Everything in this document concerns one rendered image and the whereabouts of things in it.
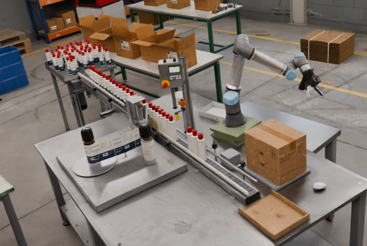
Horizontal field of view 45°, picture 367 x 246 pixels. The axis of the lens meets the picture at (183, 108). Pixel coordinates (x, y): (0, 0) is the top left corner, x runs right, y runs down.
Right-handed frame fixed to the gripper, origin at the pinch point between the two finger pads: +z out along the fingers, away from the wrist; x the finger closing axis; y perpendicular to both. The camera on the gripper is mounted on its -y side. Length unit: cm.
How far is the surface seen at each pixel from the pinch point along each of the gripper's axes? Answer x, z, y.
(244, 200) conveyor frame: -84, 57, -13
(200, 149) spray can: -84, 13, -38
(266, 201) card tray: -73, 61, -8
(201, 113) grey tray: -39, -32, -82
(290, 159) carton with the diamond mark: -54, 42, 5
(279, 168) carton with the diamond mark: -63, 46, 2
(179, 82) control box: -82, -38, -38
